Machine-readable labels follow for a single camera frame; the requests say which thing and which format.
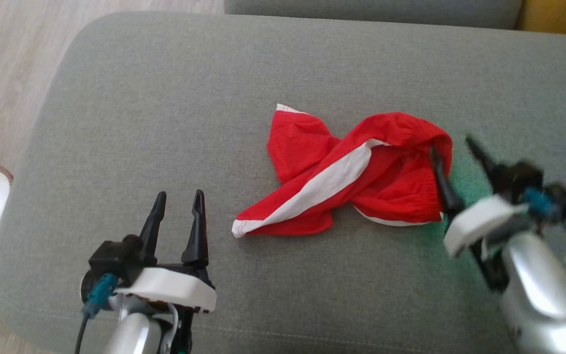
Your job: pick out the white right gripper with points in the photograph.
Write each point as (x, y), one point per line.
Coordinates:
(479, 219)

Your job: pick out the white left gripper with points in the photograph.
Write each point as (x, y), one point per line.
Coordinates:
(175, 287)

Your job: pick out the red shorts white stripe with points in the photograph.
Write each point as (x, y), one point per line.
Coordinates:
(312, 147)

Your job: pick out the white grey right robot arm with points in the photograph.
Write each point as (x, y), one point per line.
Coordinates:
(538, 295)

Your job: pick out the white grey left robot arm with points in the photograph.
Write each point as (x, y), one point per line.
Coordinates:
(133, 334)

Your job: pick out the grey and yellow sofa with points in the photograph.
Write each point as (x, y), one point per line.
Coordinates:
(165, 98)

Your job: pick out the yellow sofa backrest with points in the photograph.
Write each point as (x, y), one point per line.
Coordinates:
(563, 17)

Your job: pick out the grey sofa seat cushion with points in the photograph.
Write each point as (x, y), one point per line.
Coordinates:
(361, 12)

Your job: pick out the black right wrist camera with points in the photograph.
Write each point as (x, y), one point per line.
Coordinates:
(523, 177)

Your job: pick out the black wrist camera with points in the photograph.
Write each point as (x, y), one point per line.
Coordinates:
(111, 258)
(523, 177)

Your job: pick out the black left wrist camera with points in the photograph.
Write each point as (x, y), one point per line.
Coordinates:
(111, 258)

